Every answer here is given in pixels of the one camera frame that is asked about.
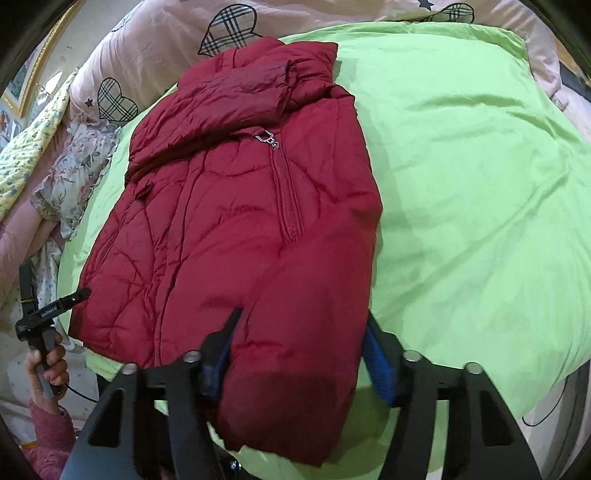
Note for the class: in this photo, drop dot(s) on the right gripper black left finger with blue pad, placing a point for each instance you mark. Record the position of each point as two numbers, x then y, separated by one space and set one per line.
142 407

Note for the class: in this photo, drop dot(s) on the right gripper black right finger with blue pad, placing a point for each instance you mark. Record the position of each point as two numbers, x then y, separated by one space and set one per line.
484 440

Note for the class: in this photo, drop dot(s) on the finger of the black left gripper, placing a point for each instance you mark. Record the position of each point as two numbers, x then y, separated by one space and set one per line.
66 303

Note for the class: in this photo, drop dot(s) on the red quilted puffer jacket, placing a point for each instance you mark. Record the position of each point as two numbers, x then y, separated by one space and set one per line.
248 188

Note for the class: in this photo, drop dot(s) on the person's left hand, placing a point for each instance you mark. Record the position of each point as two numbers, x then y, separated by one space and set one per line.
53 369

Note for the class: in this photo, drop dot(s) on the pink bed sheet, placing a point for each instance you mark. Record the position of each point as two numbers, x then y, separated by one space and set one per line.
23 233

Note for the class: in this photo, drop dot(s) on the white floral fabric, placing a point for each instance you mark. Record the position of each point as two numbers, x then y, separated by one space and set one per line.
63 194

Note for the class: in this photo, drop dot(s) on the yellow floral blanket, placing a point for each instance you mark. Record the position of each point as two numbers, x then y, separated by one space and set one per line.
22 156

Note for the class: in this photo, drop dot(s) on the light green bed cover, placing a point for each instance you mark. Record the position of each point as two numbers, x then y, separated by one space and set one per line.
484 240

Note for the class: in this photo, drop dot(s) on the gold framed landscape painting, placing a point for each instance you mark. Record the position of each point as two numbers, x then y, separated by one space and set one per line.
18 93

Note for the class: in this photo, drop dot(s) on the pink duvet with plaid hearts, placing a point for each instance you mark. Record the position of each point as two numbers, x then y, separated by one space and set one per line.
158 41

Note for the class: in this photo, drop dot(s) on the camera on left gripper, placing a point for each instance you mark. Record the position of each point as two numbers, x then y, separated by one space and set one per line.
27 284

